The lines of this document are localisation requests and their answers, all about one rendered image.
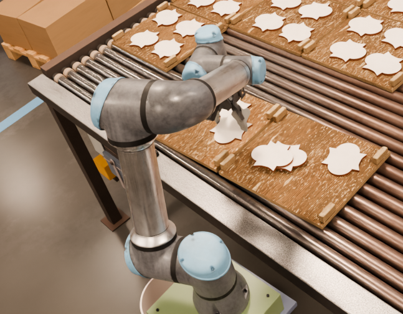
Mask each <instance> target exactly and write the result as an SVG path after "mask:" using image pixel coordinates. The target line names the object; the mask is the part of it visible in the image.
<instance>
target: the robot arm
mask: <svg viewBox="0 0 403 314"><path fill-rule="evenodd" d="M194 37H195V42H196V44H197V46H196V48H195V49H194V52H193V53H192V56H191V57H190V59H189V61H188V62H187V63H186V65H185V68H184V70H183V73H182V80H183V81H174V80H150V79H137V78H124V77H120V78H107V79H105V80H103V81H102V82H101V83H100V84H99V85H98V87H97V88H96V89H95V91H94V94H93V97H92V101H91V105H90V117H91V120H92V123H93V125H94V127H96V128H98V129H99V130H105V131H106V134H107V140H108V143H109V144H110V145H111V146H113V147H115V148H116V149H117V153H118V157H119V161H120V166H121V172H122V175H123V180H124V184H125V189H126V194H127V197H128V202H129V206H130V211H131V216H132V220H133V225H134V228H132V230H131V232H130V234H129V236H128V238H127V240H126V243H125V248H126V250H125V262H126V265H127V267H128V268H129V270H130V271H131V272H132V273H134V274H136V275H140V276H142V277H144V278H154V279H158V280H164V281H168V282H174V283H180V284H184V285H190V286H192V287H193V291H192V300H193V303H194V306H195V308H196V310H197V312H198V313H199V314H241V313H242V312H243V311H244V310H245V309H246V307H247V305H248V302H249V298H250V290H249V286H248V284H247V281H246V279H245V278H244V276H243V275H242V274H241V273H240V272H238V271H237V270H236V269H235V268H234V265H233V263H232V260H231V257H230V252H229V250H228V248H227V247H226V245H225V244H224V242H223V241H222V239H221V238H219V237H218V236H216V235H215V234H213V233H210V232H203V231H202V232H195V233H194V234H193V235H188V236H187V237H183V236H179V235H177V231H176V226H175V224H174V223H173V222H172V221H170V220H168V214H167V210H166V204H165V200H164V194H163V187H162V184H161V177H160V173H159V167H158V160H157V157H156V150H155V146H154V140H155V139H156V137H157V136H158V135H166V134H171V133H176V132H179V131H183V130H185V129H188V128H190V127H192V126H195V125H197V124H199V123H201V122H202V121H204V120H209V121H214V120H215V122H216V123H217V124H218V123H219V122H220V119H219V117H220V112H221V110H222V109H224V110H227V111H229V110H230V109H232V113H231V115H232V117H233V118H235V119H236V121H237V124H238V125H239V126H240V129H241V130H243V131H245V132H247V131H248V127H247V120H248V117H249V115H250V110H249V108H245V109H243V108H242V107H241V106H240V105H239V104H238V103H237V102H238V101H239V100H240V97H241V99H243V98H244V96H245V90H244V87H245V86H246V85H260V84H262V83H263V82H264V80H265V76H266V63H265V60H264V58H263V57H256V56H252V55H251V56H240V55H227V52H226V49H225V45H224V41H223V37H222V34H221V32H220V29H219V28H218V27H217V26H215V25H205V26H202V27H200V28H198V30H197V31H196V32H195V34H194ZM241 88H242V89H243V91H244V92H243V93H242V91H241Z"/></svg>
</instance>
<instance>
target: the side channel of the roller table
mask: <svg viewBox="0 0 403 314"><path fill-rule="evenodd" d="M165 1H167V2H170V0H145V1H143V2H142V3H140V4H139V5H137V6H135V7H134V8H133V9H131V10H129V11H128V12H126V13H124V14H123V15H121V16H120V17H118V18H116V19H115V20H114V21H111V22H110V23H109V24H107V25H105V26H104V27H102V28H101V29H99V30H97V31H96V32H94V33H93V34H91V35H90V36H88V37H86V38H85V39H84V40H81V41H80V42H79V43H77V44H75V45H74V46H72V47H71V48H69V49H67V50H66V51H64V52H63V53H61V54H59V55H58V56H56V57H55V58H53V59H52V60H50V61H48V62H47V63H45V64H44V65H42V66H40V69H41V71H42V73H43V74H44V75H46V76H47V77H48V78H50V79H52V76H53V74H54V73H60V74H62V73H61V70H62V69H63V68H64V67H68V68H70V64H71V63H72V62H73V61H77V62H79V58H80V57H81V56H82V55H85V56H88V52H89V51H90V50H97V46H98V45H99V44H103V45H105V42H106V40H107V39H113V38H112V35H113V34H115V33H117V32H118V31H120V30H123V29H124V28H128V29H130V26H131V24H132V23H134V22H135V23H138V21H139V19H140V18H141V17H143V18H146V15H147V13H149V12H152V13H154V10H155V9H156V8H157V6H159V5H160V4H162V3H163V2H165Z"/></svg>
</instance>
